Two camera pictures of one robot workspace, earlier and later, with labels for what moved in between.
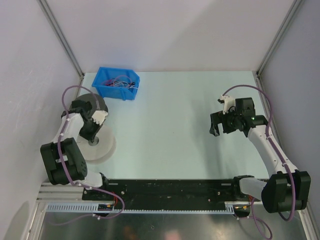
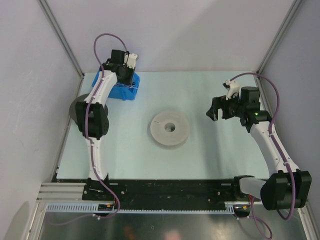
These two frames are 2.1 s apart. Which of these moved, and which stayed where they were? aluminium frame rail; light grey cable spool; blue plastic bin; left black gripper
Moved: light grey cable spool; left black gripper
Stayed: aluminium frame rail; blue plastic bin
